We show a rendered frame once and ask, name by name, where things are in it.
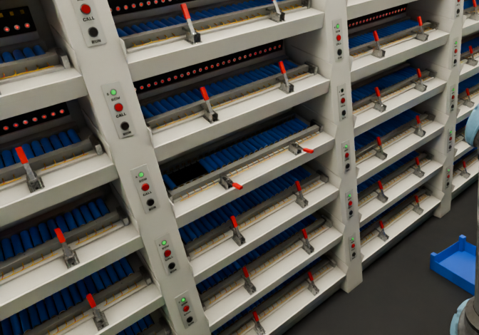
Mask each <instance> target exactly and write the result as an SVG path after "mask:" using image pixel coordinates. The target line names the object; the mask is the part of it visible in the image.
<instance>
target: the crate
mask: <svg viewBox="0 0 479 335"><path fill-rule="evenodd" d="M475 256H476V246H475V245H473V244H471V243H469V242H466V236H464V235H461V236H459V241H458V242H456V243H455V244H453V245H451V246H450V247H448V248H447V249H445V250H443V251H442V252H440V253H438V254H436V253H435V252H433V253H431V259H430V269H432V270H433V271H434V272H436V273H438V274H440V275H441V276H442V277H445V278H446V279H447V280H449V281H451V282H452V283H454V284H456V285H457V286H459V287H460V288H462V289H464V290H465V291H467V292H468V293H470V294H472V295H473V296H475Z"/></svg>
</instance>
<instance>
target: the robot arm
mask: <svg viewBox="0 0 479 335"><path fill-rule="evenodd" d="M465 141H466V142H467V143H468V144H469V145H471V147H473V148H478V161H479V104H477V105H476V107H475V108H474V109H473V111H472V113H471V114H470V117H469V119H468V122H467V124H466V127H465ZM457 310H458V312H457V314H454V315H453V319H452V322H451V325H450V335H479V169H478V212H477V235H476V256H475V296H474V297H472V298H470V299H467V300H465V301H464V302H463V303H462V304H461V305H460V306H459V307H458V308H457Z"/></svg>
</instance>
